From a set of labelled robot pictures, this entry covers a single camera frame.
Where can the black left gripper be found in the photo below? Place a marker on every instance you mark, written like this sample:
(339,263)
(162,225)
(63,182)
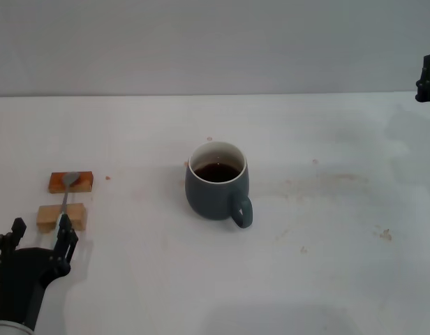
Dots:
(23,279)

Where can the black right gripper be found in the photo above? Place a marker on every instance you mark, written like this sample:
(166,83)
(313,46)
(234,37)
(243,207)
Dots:
(428,91)

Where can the grey ceramic cup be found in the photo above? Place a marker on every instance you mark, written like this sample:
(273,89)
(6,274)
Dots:
(208,199)

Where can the light wooden block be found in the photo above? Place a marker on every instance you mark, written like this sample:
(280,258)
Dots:
(44,216)

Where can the reddish stained wooden block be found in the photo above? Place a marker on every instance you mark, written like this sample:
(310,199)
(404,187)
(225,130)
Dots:
(84,183)

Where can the dark coffee liquid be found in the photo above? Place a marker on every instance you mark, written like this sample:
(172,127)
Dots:
(216,172)

